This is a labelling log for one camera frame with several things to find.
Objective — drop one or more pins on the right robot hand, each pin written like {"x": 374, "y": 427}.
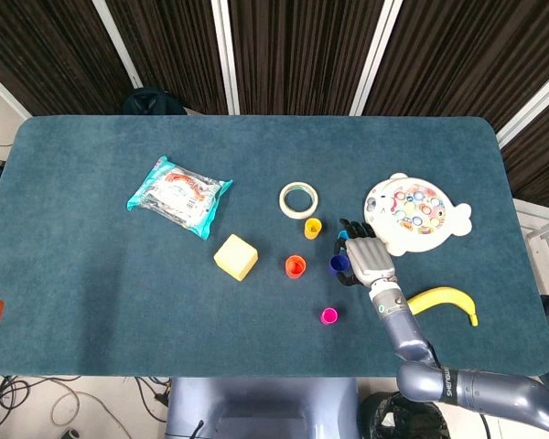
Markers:
{"x": 370, "y": 260}

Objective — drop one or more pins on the purple plastic cup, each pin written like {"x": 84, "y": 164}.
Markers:
{"x": 337, "y": 264}

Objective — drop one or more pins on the yellow plastic cup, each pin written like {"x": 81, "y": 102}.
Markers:
{"x": 312, "y": 233}

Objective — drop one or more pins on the pink plastic cup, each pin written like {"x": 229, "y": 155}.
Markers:
{"x": 328, "y": 316}

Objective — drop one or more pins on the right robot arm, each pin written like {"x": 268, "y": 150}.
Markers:
{"x": 402, "y": 329}

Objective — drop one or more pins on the white fish toy board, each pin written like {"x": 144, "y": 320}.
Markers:
{"x": 416, "y": 238}

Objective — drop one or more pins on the orange plastic cup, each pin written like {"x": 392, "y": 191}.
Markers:
{"x": 295, "y": 273}

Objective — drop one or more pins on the yellow banana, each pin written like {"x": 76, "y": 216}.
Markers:
{"x": 444, "y": 295}

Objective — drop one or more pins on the masking tape roll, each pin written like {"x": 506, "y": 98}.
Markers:
{"x": 283, "y": 201}

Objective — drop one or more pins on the yellow foam cube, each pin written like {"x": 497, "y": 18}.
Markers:
{"x": 235, "y": 260}

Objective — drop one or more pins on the black trash bag bin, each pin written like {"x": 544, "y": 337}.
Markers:
{"x": 402, "y": 420}

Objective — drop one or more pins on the blue-grey robot torso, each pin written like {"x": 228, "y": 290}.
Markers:
{"x": 256, "y": 407}

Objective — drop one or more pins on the teal snack bag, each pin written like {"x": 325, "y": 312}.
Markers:
{"x": 178, "y": 196}

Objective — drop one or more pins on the teal table cloth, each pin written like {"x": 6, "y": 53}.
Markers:
{"x": 119, "y": 297}

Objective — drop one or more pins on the black backpack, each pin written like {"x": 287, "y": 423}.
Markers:
{"x": 151, "y": 103}

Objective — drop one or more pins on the white partition post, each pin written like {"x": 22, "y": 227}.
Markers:
{"x": 530, "y": 107}
{"x": 116, "y": 41}
{"x": 4, "y": 93}
{"x": 226, "y": 55}
{"x": 375, "y": 55}

